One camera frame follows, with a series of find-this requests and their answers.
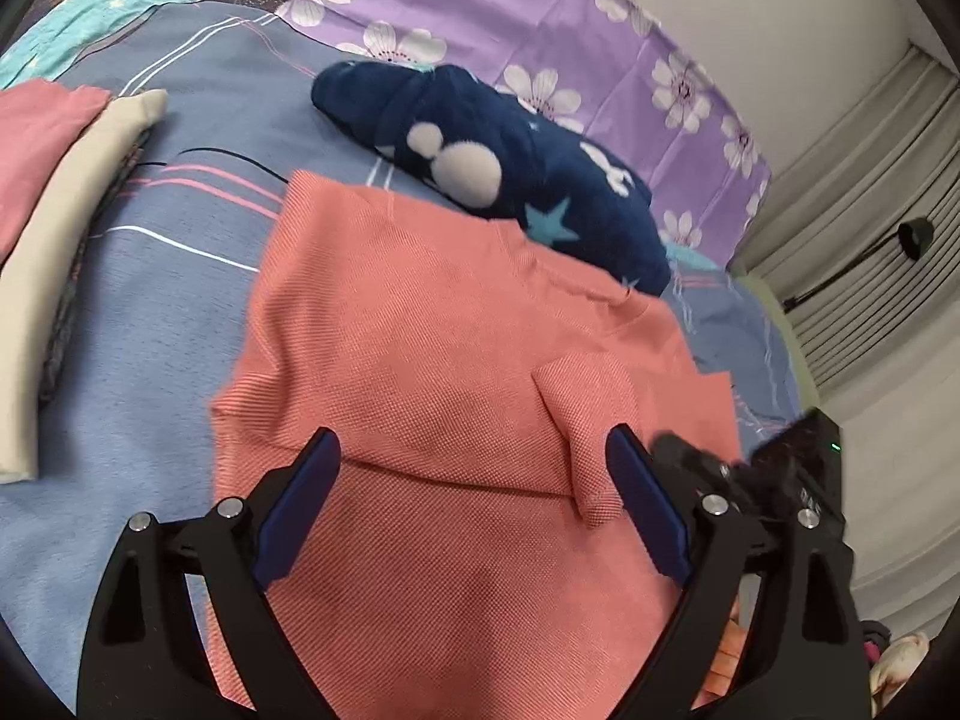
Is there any pink folded cloth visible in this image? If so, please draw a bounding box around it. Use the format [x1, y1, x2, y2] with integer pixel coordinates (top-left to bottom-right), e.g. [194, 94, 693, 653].
[0, 81, 112, 260]

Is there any beige folded cloth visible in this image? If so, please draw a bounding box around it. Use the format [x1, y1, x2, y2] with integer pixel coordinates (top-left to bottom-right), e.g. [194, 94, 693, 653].
[0, 88, 170, 485]

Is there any blue striped bed sheet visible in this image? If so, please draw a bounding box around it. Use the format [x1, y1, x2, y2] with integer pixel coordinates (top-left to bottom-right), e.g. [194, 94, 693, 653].
[0, 0, 815, 691]

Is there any dark patterned cloth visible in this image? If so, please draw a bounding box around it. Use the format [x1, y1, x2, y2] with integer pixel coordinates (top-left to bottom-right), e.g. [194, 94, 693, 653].
[37, 127, 155, 406]

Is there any cream plush toy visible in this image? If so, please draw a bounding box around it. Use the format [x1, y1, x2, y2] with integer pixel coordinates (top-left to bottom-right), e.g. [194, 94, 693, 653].
[862, 619, 932, 700]

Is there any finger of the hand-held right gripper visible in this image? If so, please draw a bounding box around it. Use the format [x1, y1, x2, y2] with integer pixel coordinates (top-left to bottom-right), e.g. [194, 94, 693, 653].
[652, 431, 760, 520]

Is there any orange knitted cloth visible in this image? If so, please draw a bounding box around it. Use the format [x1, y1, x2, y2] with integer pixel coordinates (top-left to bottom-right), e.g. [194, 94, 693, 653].
[703, 600, 752, 700]

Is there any grey pleated curtain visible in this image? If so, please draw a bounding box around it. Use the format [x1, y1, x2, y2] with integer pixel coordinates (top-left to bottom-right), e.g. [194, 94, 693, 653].
[727, 37, 960, 620]

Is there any salmon knit shirt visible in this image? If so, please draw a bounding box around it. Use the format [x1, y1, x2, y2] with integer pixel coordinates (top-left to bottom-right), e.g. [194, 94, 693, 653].
[206, 169, 743, 713]

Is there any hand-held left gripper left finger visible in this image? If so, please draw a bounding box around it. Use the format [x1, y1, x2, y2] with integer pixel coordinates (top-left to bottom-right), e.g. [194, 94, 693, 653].
[75, 427, 342, 720]

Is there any purple floral sheet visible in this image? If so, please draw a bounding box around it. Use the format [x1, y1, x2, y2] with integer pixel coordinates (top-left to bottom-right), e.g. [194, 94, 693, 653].
[274, 0, 773, 271]

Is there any teal cloth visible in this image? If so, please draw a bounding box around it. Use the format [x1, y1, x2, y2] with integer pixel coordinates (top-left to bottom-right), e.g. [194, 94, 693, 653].
[0, 0, 200, 91]

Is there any navy star print plush blanket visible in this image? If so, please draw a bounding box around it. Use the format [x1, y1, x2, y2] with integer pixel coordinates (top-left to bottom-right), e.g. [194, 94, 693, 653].
[311, 60, 672, 297]

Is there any black gooseneck lamp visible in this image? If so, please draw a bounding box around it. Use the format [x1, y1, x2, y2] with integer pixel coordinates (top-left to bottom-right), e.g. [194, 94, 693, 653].
[784, 217, 935, 308]

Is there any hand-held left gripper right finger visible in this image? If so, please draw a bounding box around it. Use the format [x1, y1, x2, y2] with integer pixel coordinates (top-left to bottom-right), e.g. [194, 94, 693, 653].
[600, 424, 875, 720]

